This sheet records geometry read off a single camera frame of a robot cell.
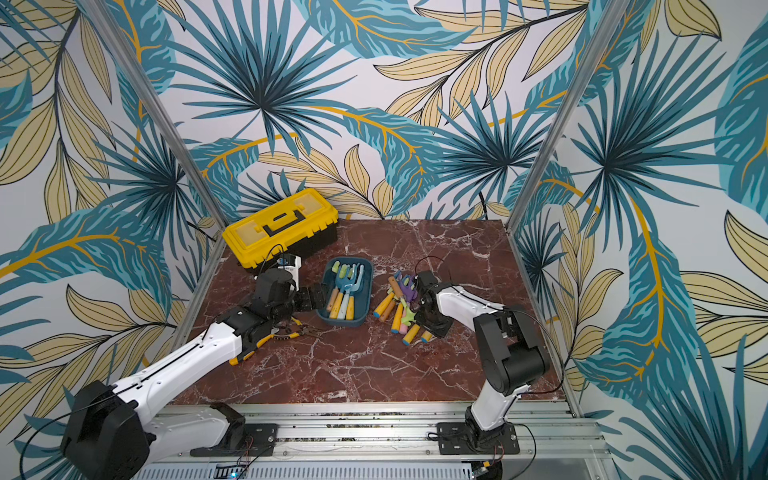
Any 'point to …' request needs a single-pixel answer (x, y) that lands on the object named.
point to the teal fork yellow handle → (426, 336)
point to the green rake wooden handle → (330, 279)
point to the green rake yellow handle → (408, 318)
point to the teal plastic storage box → (362, 300)
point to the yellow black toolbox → (303, 223)
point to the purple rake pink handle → (407, 288)
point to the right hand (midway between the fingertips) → (428, 326)
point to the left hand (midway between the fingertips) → (314, 291)
